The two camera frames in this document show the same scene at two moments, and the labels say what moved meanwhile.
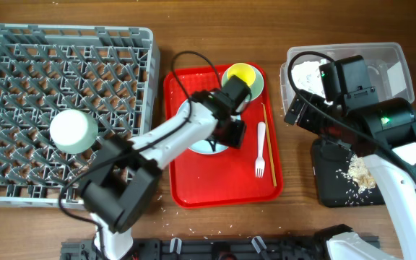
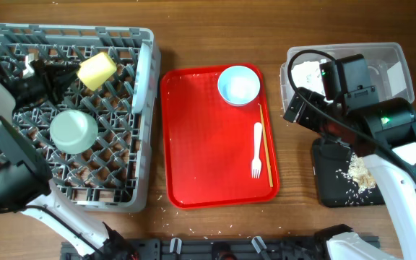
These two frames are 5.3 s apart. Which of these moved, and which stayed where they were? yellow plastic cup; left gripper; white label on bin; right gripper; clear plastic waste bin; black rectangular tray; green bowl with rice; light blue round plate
Moved: yellow plastic cup; left gripper; light blue round plate
Stayed: clear plastic waste bin; black rectangular tray; white label on bin; right gripper; green bowl with rice
